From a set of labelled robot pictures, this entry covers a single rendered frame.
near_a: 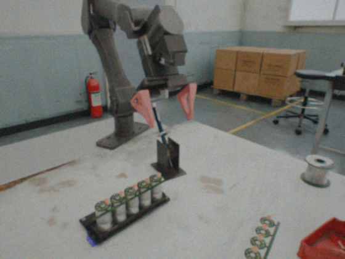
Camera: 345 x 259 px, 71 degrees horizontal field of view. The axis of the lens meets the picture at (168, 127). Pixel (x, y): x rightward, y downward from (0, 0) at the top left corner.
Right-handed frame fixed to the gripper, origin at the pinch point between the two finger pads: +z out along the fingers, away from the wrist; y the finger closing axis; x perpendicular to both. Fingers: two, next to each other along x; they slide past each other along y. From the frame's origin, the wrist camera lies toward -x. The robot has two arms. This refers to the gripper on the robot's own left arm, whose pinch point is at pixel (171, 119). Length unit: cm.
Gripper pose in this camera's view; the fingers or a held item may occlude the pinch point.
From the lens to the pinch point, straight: 53.7
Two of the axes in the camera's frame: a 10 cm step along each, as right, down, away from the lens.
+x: -4.0, 2.5, 8.8
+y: 8.7, -1.9, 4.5
